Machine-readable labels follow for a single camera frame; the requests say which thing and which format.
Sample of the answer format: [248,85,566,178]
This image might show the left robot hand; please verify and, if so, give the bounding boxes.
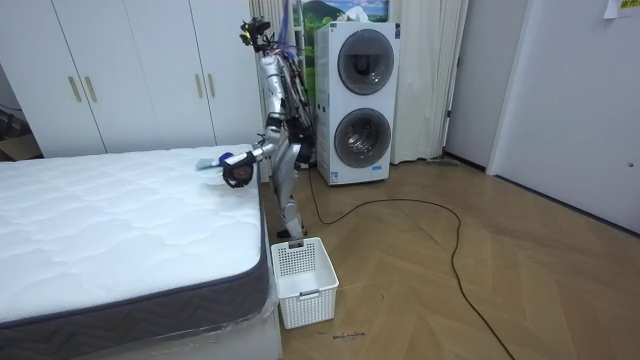
[221,151,258,190]

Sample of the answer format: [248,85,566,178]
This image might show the light blue cloth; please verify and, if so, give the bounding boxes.
[194,151,235,172]

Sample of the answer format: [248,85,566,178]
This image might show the robot legs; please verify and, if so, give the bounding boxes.
[271,140,317,240]

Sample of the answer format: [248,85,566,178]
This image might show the robot body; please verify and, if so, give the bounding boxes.
[238,16,318,151]

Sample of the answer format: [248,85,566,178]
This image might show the white plastic laundry basket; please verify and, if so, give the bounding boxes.
[270,236,341,331]

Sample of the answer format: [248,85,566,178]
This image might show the white mattress bed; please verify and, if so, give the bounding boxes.
[0,143,284,360]

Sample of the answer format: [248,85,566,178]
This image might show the white washing machine tower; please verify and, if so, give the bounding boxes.
[313,20,402,187]

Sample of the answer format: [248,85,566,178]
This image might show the white wardrobe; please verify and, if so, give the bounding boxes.
[0,0,266,160]

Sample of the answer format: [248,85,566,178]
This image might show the brown cardboard box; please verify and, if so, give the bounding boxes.
[0,133,43,162]

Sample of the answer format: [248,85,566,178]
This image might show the white door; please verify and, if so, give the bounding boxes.
[485,0,640,235]

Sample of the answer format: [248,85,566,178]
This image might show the paper note with yellow label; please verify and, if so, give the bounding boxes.
[602,0,640,21]

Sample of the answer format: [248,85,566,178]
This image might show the cable bundle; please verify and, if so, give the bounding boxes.
[277,0,304,55]

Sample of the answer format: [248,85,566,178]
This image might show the black floor cable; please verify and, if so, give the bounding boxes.
[306,167,517,360]

